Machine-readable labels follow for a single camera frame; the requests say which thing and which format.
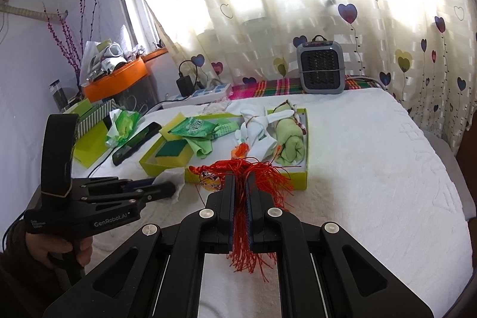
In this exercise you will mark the white tissue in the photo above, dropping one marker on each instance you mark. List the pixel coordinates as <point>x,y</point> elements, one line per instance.
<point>167,178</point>

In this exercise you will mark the orange tassel ornament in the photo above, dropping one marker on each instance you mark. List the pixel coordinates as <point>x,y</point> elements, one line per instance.
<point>240,149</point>

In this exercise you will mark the green plastic packet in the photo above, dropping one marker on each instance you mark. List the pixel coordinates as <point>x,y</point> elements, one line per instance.
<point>193,126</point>

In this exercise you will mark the clear plastic bag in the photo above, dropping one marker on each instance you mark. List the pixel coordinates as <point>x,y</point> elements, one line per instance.
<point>216,106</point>

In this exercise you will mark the yellow sponge green scourer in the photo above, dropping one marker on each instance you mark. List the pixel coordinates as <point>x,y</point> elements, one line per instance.
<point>171,150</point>
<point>166,131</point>

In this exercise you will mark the long white sock bundle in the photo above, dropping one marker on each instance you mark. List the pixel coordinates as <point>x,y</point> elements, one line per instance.
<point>261,146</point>

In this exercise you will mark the yellow-green cardboard box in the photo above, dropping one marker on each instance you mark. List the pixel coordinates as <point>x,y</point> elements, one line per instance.
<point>302,180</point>

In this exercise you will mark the dark glass jar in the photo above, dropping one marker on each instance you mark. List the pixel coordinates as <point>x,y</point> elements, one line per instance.
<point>57,94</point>

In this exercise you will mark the black smartphone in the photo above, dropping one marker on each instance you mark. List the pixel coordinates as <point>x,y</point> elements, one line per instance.
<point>136,143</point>

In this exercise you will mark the small grey heater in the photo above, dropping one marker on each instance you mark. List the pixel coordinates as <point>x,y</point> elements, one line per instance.
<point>320,66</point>

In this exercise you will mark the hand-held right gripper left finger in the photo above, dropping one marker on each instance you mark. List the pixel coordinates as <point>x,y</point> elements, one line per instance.
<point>229,217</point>

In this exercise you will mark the black power adapter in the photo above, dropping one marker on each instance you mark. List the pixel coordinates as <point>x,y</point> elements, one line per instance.
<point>183,85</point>

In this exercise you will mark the round white sock bundle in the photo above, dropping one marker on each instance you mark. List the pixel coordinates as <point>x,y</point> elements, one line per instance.
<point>257,120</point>

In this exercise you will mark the green striped gift box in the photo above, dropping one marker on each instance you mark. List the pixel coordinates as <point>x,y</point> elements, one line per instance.
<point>89,148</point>

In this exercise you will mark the green tissue packet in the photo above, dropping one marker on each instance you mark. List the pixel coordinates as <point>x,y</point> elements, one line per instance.
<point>123,124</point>

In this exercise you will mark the orange tray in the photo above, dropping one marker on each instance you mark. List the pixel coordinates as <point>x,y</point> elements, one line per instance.
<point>119,77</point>

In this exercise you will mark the green printed cloth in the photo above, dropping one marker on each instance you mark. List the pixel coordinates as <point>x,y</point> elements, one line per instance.
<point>201,148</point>

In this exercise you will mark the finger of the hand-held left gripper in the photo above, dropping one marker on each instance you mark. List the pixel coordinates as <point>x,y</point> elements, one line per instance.
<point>164,190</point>
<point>139,184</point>

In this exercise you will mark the window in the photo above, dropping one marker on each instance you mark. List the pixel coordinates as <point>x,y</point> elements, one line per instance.
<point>138,16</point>

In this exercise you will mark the person's left hand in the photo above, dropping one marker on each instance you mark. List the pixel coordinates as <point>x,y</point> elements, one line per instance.
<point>48,247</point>

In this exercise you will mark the white power strip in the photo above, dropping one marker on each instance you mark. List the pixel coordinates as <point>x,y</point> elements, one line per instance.
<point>212,90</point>

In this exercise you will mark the red tassel ornament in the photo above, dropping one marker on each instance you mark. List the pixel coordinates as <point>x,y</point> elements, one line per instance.
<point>257,169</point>

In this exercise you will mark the green towel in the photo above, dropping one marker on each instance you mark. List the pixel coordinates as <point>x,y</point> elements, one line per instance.
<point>290,143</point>

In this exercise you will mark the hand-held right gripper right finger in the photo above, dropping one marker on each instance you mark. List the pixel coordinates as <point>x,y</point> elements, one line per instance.
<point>252,217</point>

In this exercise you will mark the plaid cloth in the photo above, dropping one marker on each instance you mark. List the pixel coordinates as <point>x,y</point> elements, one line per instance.
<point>275,87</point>

